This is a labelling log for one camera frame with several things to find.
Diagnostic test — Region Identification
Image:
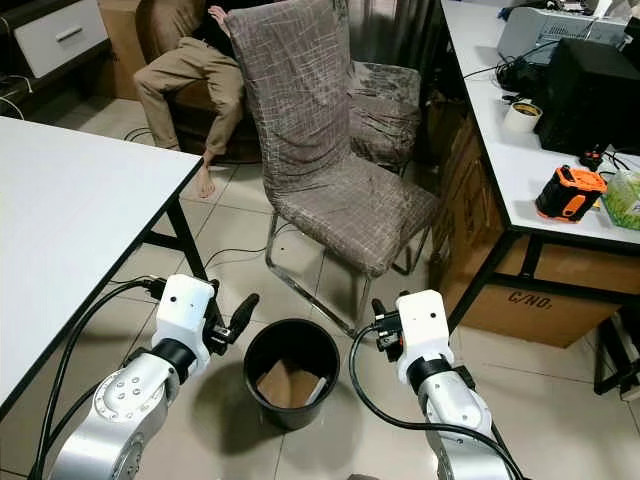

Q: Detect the brown cardboard piece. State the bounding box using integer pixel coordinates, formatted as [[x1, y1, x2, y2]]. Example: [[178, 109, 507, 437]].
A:
[[254, 359, 329, 409]]

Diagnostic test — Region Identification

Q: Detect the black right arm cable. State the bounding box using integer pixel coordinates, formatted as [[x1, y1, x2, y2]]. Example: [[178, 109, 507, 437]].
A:
[[350, 325, 526, 480]]

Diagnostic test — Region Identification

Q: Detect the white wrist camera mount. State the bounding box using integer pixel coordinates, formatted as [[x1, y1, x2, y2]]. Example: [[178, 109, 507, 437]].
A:
[[395, 290, 455, 367], [153, 273, 219, 373]]

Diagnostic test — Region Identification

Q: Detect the brown armchair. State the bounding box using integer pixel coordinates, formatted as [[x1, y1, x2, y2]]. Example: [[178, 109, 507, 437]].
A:
[[135, 0, 261, 166]]

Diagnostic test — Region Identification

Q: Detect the person in khaki trousers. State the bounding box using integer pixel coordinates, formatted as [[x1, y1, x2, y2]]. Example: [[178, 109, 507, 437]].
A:
[[133, 5, 251, 199]]

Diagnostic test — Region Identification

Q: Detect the large brown cardboard box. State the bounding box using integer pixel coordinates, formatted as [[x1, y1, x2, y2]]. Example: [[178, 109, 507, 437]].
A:
[[428, 100, 640, 349]]

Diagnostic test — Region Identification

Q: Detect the grey patterned fabric chair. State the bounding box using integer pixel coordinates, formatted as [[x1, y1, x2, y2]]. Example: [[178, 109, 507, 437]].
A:
[[348, 60, 424, 169]]

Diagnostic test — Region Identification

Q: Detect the green tissue pack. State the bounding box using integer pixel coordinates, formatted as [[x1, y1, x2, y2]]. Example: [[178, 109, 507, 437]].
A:
[[600, 168, 640, 233]]

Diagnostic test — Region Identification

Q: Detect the chair with brown checked cover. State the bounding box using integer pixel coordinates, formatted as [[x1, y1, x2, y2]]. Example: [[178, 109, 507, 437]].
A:
[[225, 0, 443, 339]]

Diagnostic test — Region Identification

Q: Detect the short white drawer front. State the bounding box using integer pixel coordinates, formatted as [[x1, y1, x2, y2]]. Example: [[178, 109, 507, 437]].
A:
[[12, 0, 110, 79]]

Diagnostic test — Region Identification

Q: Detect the white tape roll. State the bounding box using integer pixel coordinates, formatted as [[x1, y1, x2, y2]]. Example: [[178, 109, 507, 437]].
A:
[[503, 100, 544, 136]]

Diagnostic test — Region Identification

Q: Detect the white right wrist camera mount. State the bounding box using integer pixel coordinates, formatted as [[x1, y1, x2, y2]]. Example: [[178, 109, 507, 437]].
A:
[[395, 290, 455, 367]]

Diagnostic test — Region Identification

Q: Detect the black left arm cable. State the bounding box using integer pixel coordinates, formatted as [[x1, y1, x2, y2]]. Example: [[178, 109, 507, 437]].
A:
[[40, 278, 166, 480]]

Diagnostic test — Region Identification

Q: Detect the orange and black tool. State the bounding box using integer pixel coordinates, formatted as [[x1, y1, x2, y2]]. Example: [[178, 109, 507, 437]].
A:
[[534, 164, 609, 223]]

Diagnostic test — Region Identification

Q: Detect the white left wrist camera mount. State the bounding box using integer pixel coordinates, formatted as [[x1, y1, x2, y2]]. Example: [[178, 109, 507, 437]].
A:
[[153, 273, 219, 373]]

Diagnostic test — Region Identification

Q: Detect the black computer case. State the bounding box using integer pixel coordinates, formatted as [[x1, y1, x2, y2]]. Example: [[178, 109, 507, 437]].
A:
[[536, 38, 640, 156]]

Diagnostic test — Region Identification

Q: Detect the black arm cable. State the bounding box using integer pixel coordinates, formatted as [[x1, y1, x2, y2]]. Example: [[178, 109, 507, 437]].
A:
[[350, 325, 526, 480], [40, 278, 166, 480]]

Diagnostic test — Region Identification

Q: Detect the black cable bundle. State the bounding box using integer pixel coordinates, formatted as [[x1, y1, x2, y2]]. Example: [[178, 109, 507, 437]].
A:
[[495, 55, 556, 99]]

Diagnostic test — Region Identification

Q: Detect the red and black connector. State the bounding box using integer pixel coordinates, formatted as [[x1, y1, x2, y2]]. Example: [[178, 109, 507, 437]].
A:
[[582, 146, 611, 171]]

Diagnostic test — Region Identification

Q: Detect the grey printer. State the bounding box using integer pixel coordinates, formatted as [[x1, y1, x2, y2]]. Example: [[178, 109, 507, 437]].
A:
[[497, 6, 631, 67]]

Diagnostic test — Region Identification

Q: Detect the black round rubbish bin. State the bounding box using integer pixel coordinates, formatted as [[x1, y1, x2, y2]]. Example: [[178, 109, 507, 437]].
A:
[[244, 318, 342, 432]]

